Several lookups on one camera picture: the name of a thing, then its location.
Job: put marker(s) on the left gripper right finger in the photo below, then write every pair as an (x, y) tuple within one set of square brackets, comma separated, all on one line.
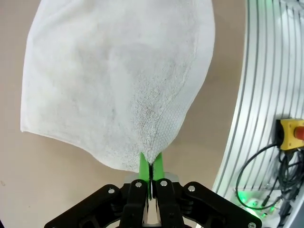
[(159, 171)]

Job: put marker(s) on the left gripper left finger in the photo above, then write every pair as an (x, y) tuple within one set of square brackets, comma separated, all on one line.
[(143, 171)]

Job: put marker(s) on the white terry towel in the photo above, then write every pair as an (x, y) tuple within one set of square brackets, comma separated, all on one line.
[(95, 83)]

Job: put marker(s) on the green lit control box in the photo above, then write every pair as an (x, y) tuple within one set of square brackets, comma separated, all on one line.
[(251, 204)]

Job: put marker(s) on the yellow emergency stop button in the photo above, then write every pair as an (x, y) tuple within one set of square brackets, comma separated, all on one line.
[(288, 135)]

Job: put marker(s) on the white slotted aluminium base frame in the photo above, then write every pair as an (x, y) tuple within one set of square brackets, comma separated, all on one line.
[(261, 71)]

